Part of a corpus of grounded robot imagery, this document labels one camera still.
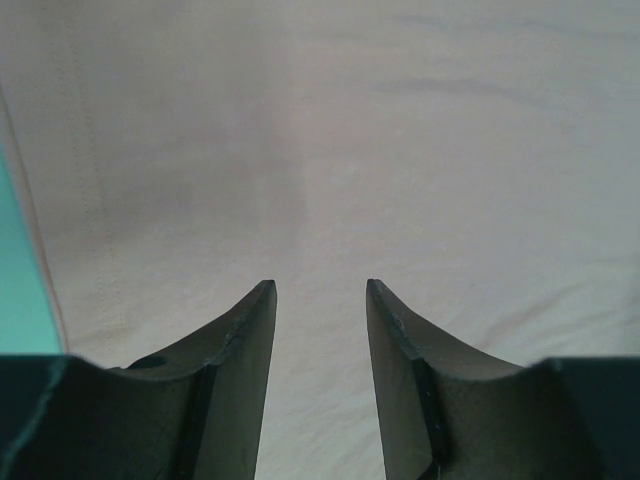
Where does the salmon pink t shirt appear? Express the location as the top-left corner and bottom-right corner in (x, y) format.
(1, 1), (639, 479)

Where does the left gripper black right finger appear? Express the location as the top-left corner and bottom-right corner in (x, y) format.
(366, 279), (639, 479)

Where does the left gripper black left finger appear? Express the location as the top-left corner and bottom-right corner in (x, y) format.
(1, 280), (277, 479)

